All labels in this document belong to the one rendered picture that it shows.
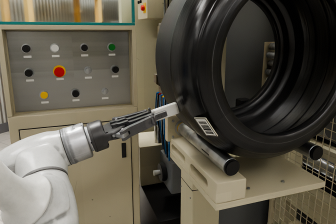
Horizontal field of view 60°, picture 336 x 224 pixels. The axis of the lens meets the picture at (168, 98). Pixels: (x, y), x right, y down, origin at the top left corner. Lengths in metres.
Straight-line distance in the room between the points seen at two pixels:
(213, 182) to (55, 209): 0.40
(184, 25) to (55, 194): 0.45
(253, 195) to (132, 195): 0.81
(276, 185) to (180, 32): 0.53
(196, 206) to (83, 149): 0.69
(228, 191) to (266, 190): 0.14
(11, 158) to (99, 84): 0.73
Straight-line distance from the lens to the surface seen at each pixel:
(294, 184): 0.97
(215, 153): 0.82
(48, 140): 0.72
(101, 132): 0.71
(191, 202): 1.26
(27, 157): 0.70
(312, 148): 0.94
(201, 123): 0.71
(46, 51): 1.35
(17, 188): 0.57
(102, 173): 1.46
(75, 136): 0.71
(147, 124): 0.72
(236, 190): 0.82
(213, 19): 0.67
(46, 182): 0.61
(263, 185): 0.93
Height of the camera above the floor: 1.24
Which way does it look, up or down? 13 degrees down
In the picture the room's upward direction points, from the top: straight up
